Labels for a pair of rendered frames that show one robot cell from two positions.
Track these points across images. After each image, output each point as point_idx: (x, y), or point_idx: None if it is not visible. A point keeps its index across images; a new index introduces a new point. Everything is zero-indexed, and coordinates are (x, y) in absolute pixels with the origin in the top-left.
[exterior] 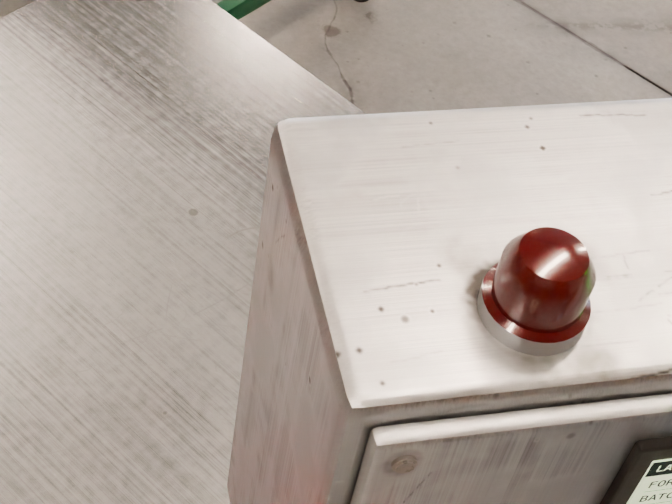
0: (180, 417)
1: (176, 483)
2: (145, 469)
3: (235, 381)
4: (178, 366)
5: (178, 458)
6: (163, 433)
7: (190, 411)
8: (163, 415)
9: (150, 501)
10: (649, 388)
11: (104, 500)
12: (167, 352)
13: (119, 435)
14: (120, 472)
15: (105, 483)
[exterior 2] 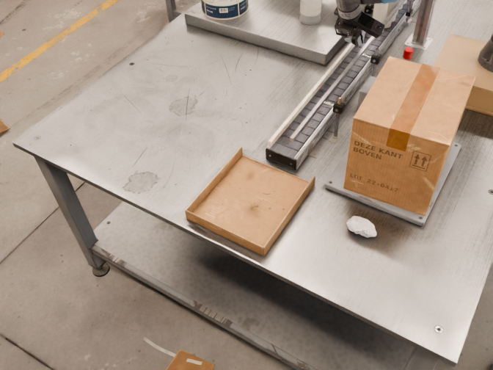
0: (475, 4)
1: (462, 6)
2: (461, 4)
3: (488, 8)
4: (485, 2)
5: (466, 6)
6: (470, 4)
7: (477, 5)
8: (473, 3)
9: (456, 5)
10: None
11: (452, 1)
12: (486, 1)
13: (465, 0)
14: (458, 1)
15: (455, 1)
